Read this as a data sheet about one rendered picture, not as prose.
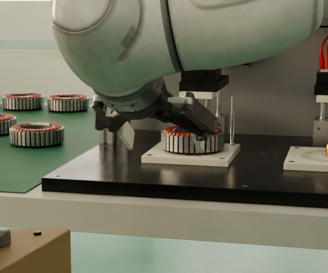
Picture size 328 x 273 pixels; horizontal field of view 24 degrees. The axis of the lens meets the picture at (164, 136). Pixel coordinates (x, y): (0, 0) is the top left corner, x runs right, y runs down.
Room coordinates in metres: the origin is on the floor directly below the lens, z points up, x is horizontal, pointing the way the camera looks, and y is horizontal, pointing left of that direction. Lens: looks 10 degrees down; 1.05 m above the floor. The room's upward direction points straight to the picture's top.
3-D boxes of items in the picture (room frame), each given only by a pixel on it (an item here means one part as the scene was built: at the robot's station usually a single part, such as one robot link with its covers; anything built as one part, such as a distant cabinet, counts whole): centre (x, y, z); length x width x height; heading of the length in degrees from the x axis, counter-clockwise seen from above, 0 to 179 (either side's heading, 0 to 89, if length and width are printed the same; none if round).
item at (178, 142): (1.38, -0.05, 0.80); 0.11 x 0.11 x 0.04
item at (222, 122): (1.52, -0.08, 0.80); 0.08 x 0.05 x 0.06; 77
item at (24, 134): (1.61, 0.26, 0.77); 0.11 x 0.11 x 0.04
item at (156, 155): (1.38, -0.05, 0.78); 0.15 x 0.15 x 0.01; 77
